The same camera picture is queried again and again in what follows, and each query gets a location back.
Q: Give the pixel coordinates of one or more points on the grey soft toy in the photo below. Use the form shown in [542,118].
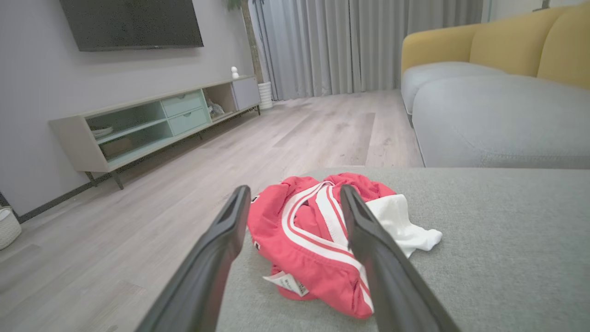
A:
[215,109]

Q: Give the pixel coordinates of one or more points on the green potted plant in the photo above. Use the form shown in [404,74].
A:
[251,46]

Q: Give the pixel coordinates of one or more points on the black flat screen television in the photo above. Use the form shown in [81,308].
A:
[133,23]

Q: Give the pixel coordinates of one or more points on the grey sofa cushion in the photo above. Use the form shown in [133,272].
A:
[507,258]

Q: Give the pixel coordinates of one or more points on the grey and yellow sofa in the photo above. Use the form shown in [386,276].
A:
[498,120]

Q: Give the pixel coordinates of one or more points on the small white figurine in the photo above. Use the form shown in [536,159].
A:
[234,74]

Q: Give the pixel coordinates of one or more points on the grey pleated curtain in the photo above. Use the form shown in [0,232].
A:
[322,46]

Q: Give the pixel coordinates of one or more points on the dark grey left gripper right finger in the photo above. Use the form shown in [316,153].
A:
[396,286]

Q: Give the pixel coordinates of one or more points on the red cloth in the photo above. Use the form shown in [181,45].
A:
[313,267]

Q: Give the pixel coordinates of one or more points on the beige and green TV cabinet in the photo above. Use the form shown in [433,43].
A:
[184,113]

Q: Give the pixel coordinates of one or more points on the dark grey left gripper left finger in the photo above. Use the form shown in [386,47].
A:
[203,276]

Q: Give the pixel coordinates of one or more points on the white ribbed plant pot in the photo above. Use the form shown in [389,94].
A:
[265,96]

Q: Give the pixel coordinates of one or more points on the white woven basket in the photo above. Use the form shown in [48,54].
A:
[8,228]

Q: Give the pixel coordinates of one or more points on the stacked white plates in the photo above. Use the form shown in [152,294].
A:
[102,132]

